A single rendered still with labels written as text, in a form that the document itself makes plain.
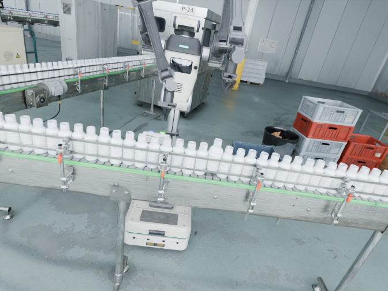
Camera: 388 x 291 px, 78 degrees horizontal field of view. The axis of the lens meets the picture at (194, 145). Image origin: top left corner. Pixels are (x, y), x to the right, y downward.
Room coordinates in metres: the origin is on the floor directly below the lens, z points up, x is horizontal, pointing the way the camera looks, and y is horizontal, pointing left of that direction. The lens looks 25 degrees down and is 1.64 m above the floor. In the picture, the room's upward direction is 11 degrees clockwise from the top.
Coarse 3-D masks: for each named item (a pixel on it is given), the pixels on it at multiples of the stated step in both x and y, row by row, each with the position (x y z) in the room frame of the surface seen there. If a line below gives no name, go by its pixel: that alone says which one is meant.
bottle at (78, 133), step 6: (78, 126) 0.97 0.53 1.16; (78, 132) 0.97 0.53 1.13; (84, 132) 1.00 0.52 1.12; (78, 138) 0.96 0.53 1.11; (72, 144) 0.98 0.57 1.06; (78, 144) 0.96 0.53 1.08; (78, 150) 0.96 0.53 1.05; (84, 150) 0.98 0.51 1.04; (78, 156) 0.96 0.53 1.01; (84, 156) 0.98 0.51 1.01
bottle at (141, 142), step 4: (140, 136) 0.99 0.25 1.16; (144, 136) 1.00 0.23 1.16; (140, 140) 0.99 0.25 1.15; (144, 140) 1.00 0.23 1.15; (136, 144) 0.99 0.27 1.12; (140, 144) 0.98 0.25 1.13; (144, 144) 0.99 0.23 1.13; (136, 152) 0.98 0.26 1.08; (140, 152) 0.98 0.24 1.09; (144, 152) 0.99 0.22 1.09; (136, 156) 0.98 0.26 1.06; (140, 156) 0.98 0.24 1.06; (144, 156) 0.99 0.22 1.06; (140, 160) 0.98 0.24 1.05; (144, 160) 0.99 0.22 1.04; (136, 164) 0.98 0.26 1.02; (140, 164) 0.98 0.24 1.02; (144, 164) 0.99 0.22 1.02
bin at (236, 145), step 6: (234, 144) 1.59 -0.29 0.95; (240, 144) 1.66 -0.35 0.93; (246, 144) 1.66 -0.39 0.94; (252, 144) 1.67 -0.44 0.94; (234, 150) 1.54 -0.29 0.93; (246, 150) 1.67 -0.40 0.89; (258, 150) 1.67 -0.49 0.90; (264, 150) 1.68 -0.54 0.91; (270, 150) 1.68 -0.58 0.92; (258, 156) 1.68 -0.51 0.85; (270, 156) 1.65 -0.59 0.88; (246, 216) 1.12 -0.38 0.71
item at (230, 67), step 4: (228, 60) 1.18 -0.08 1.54; (228, 64) 1.17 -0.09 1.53; (232, 64) 1.17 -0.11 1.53; (236, 64) 1.18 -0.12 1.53; (228, 68) 1.17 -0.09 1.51; (232, 68) 1.17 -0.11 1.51; (236, 68) 1.18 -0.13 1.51; (224, 72) 1.16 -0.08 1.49; (228, 72) 1.17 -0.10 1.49; (232, 72) 1.17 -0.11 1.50; (236, 76) 1.15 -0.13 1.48
